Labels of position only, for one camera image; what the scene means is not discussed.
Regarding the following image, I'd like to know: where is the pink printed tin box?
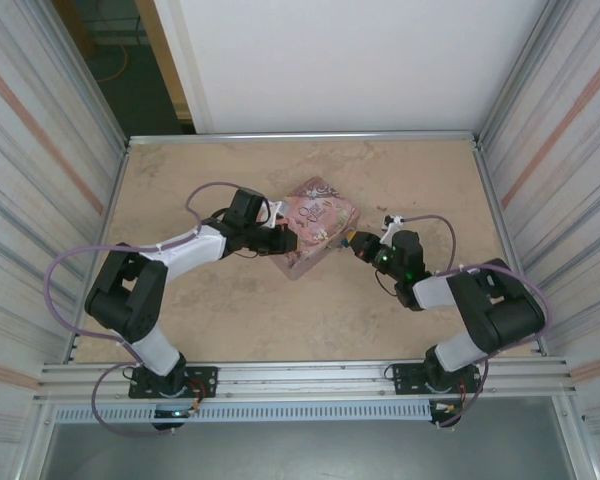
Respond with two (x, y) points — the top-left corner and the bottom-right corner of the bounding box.
(271, 175), (362, 283)

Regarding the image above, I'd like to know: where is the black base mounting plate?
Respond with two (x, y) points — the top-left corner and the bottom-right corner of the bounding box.
(391, 362), (483, 397)
(128, 365), (219, 400)

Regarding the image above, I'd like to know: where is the small circuit board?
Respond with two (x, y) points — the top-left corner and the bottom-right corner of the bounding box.
(430, 400), (464, 417)
(153, 405), (202, 421)

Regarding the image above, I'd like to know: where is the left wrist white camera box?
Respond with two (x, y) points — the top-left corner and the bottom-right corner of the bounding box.
(263, 198), (287, 227)

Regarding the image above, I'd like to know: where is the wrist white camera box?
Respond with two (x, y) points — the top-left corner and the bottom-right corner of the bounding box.
(263, 198), (287, 227)
(381, 213), (407, 247)

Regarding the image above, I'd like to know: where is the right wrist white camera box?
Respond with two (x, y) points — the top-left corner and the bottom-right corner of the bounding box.
(381, 213), (407, 247)

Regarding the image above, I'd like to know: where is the thin aluminium frame rail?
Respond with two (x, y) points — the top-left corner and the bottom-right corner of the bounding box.
(126, 130), (482, 148)

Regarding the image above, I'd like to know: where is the wide aluminium mounting rail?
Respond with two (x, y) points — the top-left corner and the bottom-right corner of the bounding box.
(37, 356), (577, 404)

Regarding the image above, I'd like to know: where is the grey slotted cable duct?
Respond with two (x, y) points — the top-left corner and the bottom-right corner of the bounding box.
(53, 402), (434, 424)

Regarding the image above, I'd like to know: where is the wooden door frame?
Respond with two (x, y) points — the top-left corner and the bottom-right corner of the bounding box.
(133, 0), (192, 122)

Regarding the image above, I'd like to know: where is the orange floor cable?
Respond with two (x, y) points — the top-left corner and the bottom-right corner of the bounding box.
(96, 45), (132, 84)

